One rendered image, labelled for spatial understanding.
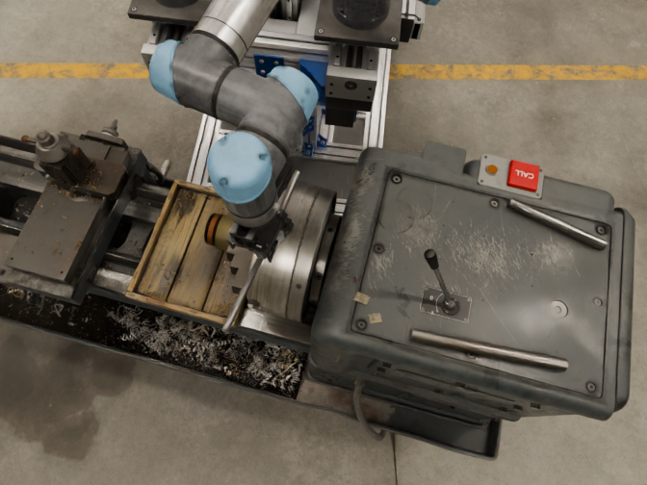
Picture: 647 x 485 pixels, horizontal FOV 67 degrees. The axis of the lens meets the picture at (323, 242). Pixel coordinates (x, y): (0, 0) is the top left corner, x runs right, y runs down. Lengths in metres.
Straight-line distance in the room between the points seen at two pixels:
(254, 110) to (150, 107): 2.17
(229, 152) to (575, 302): 0.72
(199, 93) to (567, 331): 0.76
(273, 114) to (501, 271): 0.57
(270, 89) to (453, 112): 2.18
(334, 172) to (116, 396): 1.34
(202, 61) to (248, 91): 0.08
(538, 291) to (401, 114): 1.82
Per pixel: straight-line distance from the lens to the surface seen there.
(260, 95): 0.64
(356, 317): 0.91
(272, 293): 1.02
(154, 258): 1.40
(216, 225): 1.14
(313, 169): 2.22
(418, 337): 0.90
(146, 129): 2.72
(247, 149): 0.58
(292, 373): 1.57
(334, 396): 1.61
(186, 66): 0.69
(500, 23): 3.26
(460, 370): 0.94
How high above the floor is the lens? 2.14
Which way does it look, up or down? 69 degrees down
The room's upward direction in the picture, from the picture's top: 4 degrees clockwise
